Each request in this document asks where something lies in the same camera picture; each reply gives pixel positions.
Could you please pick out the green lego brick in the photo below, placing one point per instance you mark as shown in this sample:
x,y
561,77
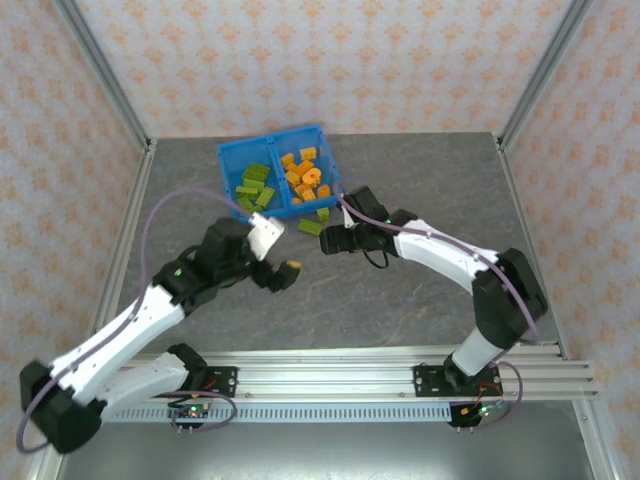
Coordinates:
x,y
265,196
256,171
246,190
324,214
309,226
253,183
245,202
258,206

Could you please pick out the orange round lego piece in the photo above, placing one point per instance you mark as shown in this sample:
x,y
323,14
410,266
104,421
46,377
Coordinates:
x,y
312,176

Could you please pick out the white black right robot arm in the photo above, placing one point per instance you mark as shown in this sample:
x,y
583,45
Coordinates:
x,y
440,250

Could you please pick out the blue plastic bin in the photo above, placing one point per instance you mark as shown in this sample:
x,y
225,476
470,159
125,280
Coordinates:
x,y
230,160
325,165

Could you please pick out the small circuit board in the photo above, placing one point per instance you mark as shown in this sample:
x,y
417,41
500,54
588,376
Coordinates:
x,y
480,411
192,412

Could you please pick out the grey metal panel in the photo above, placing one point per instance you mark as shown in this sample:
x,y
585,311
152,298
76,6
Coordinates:
x,y
325,450

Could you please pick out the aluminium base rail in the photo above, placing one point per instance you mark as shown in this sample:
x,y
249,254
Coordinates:
x,y
325,375

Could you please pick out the aluminium table side rail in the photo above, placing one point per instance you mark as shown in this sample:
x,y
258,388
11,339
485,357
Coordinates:
x,y
135,190
526,215

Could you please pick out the aluminium corner post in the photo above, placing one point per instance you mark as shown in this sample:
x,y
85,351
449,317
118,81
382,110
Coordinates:
x,y
104,70
545,70

